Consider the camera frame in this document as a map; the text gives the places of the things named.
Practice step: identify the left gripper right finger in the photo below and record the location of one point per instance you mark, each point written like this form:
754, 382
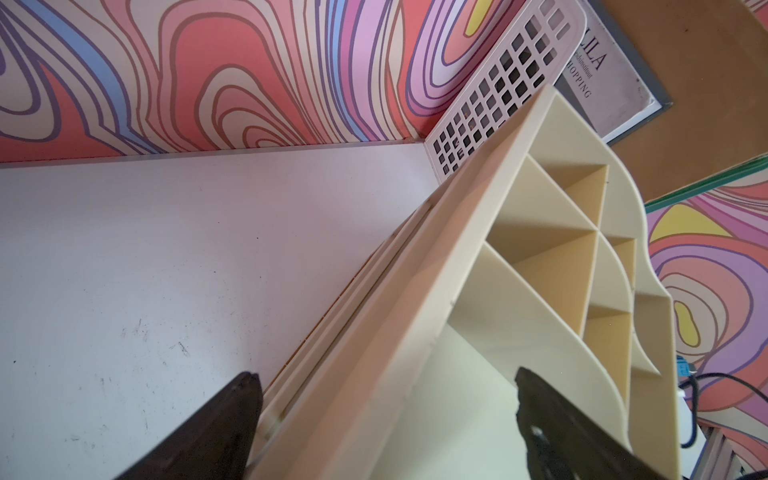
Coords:
563, 443

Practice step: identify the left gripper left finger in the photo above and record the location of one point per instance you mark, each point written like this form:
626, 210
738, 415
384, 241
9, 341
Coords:
214, 443

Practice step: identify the green folder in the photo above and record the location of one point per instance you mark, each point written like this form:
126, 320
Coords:
747, 168

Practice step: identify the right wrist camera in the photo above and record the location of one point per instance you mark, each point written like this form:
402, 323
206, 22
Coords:
691, 436

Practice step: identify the white file organizer rack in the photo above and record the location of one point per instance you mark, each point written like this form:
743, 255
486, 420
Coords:
530, 54

